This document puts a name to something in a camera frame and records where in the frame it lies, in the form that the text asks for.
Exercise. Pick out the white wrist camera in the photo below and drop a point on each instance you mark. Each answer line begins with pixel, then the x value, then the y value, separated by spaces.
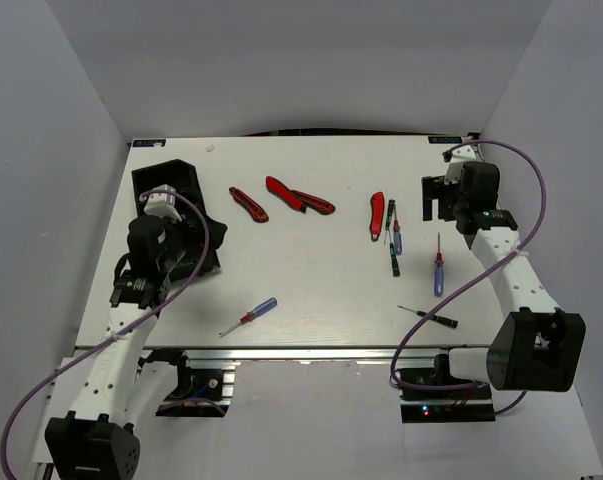
pixel 455 158
pixel 161 204

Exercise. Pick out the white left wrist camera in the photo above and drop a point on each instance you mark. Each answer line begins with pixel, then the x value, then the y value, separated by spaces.
pixel 161 204

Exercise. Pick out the blue label corner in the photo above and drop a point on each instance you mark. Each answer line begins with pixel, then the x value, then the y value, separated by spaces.
pixel 148 143
pixel 447 140

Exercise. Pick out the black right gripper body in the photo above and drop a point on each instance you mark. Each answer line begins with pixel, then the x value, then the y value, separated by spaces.
pixel 460 199

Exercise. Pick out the green black screwdriver front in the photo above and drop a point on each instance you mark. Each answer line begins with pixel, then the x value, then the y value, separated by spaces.
pixel 441 320

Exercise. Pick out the green black screwdriver upper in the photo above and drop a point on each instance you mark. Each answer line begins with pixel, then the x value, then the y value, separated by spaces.
pixel 389 217

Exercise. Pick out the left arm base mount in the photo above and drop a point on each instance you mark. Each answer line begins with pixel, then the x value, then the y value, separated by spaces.
pixel 204 388

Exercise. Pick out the red folding knife centre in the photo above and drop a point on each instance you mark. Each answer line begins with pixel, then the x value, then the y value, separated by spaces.
pixel 281 191

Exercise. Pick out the small blue handle screwdriver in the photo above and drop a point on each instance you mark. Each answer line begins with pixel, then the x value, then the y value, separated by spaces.
pixel 397 237

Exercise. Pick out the red knife right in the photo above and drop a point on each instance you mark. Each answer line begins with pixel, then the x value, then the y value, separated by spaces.
pixel 377 204

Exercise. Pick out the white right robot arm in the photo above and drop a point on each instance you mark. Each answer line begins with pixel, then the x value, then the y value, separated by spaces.
pixel 538 346

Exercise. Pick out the green black screwdriver lower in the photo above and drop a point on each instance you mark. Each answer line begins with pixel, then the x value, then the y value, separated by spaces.
pixel 394 260

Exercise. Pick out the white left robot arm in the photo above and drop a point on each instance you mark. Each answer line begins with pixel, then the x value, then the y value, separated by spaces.
pixel 96 438

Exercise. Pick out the green black screwdriver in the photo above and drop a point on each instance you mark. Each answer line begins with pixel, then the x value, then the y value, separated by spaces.
pixel 441 320
pixel 389 217
pixel 394 260

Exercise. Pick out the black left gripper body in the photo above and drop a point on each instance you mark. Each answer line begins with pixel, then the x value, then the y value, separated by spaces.
pixel 181 242

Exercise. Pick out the blue label right corner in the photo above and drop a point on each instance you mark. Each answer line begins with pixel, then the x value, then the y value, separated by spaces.
pixel 447 140

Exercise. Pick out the red black utility knife left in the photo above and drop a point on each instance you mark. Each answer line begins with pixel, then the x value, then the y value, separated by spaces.
pixel 256 212

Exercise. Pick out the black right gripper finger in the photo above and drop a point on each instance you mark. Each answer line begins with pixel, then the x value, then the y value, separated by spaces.
pixel 434 187
pixel 436 208

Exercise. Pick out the black compartment tool bin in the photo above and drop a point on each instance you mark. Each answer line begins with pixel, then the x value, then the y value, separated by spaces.
pixel 189 203

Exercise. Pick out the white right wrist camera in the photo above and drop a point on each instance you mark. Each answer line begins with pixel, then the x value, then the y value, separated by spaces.
pixel 455 158

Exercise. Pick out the blue label left corner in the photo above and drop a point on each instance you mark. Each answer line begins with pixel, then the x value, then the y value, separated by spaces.
pixel 148 143

